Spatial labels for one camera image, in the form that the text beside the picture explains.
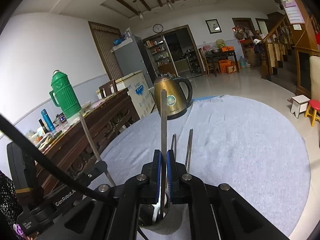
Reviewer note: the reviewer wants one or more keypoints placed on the white plastic spoon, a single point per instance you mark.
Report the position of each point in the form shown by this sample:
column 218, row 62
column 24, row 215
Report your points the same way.
column 156, row 210

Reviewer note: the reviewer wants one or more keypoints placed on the wooden dining table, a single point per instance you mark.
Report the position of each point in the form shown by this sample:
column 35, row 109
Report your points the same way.
column 222, row 61

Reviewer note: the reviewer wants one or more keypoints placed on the gold electric kettle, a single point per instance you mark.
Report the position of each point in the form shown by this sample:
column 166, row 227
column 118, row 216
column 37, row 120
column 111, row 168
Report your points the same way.
column 177, row 102

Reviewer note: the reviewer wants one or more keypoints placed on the wooden staircase railing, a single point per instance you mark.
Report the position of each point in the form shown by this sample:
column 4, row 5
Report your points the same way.
column 277, row 44

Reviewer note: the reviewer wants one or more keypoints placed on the round wall clock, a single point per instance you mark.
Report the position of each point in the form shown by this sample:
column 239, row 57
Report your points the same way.
column 158, row 28

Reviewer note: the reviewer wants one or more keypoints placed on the yellow red stool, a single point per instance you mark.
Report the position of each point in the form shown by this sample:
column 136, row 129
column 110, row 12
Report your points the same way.
column 312, row 111

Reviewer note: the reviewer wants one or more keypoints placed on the carved wooden cabinet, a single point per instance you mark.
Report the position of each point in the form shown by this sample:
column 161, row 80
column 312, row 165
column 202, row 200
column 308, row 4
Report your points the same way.
column 76, row 149

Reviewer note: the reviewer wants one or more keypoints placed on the blue bottle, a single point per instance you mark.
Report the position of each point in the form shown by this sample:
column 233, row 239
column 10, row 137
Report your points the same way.
column 48, row 121

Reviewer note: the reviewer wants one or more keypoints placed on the white low stool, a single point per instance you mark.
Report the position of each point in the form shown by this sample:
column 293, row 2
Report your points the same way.
column 299, row 105

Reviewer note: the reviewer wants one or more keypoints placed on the framed wall picture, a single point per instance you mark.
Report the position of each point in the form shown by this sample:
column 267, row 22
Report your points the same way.
column 213, row 26

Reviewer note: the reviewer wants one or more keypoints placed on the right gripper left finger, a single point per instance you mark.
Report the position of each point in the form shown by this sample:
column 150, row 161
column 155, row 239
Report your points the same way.
column 113, row 214

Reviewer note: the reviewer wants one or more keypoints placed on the white chest freezer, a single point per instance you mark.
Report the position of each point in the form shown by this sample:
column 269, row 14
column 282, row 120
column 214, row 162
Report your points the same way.
column 139, row 92

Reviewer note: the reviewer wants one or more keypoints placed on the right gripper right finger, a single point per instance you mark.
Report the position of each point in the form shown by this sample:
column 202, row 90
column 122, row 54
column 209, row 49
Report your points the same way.
column 216, row 212

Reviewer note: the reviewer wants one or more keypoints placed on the grey round table cloth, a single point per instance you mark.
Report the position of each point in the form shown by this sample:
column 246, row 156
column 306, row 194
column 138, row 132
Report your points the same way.
column 253, row 148

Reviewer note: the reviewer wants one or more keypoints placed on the green thermos jug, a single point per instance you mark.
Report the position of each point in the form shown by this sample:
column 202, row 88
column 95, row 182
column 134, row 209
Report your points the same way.
column 63, row 94

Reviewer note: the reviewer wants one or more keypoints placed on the grey refrigerator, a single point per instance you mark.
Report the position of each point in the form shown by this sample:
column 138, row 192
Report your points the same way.
column 131, row 56

